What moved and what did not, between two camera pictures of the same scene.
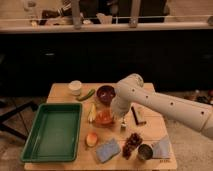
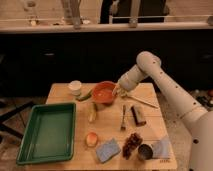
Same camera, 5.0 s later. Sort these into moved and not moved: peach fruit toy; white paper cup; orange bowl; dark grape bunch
Moved: orange bowl
Not moved: peach fruit toy; dark grape bunch; white paper cup
